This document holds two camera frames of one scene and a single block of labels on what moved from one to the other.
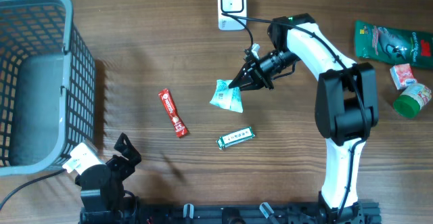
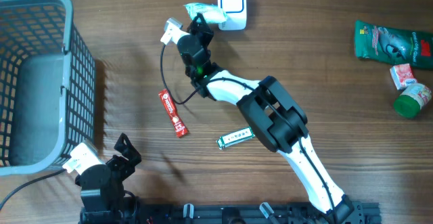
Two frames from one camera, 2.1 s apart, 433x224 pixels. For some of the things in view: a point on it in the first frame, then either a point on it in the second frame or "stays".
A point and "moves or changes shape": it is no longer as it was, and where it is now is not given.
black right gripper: [252, 69] to [203, 28]
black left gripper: [134, 158] stays
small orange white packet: [402, 76] stays
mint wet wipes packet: [226, 97] moves or changes shape
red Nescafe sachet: [179, 125] stays
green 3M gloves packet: [394, 45] stays
